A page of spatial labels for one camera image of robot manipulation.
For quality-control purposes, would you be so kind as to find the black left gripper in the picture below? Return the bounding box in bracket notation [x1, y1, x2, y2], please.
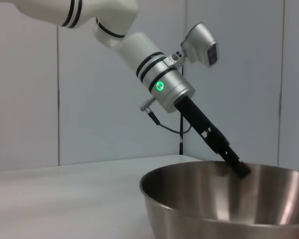
[174, 96, 252, 179]

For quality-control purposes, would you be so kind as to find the stainless steel mixing bowl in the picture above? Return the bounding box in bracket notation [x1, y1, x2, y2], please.
[139, 160, 299, 239]

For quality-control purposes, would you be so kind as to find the thin black hanging cable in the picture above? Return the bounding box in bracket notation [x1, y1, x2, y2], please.
[179, 65, 184, 155]

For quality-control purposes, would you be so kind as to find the left gripper cable with plug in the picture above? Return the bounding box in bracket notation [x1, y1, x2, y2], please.
[139, 98, 192, 134]

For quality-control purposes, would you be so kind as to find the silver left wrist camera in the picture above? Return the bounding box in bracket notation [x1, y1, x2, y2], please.
[168, 22, 219, 67]

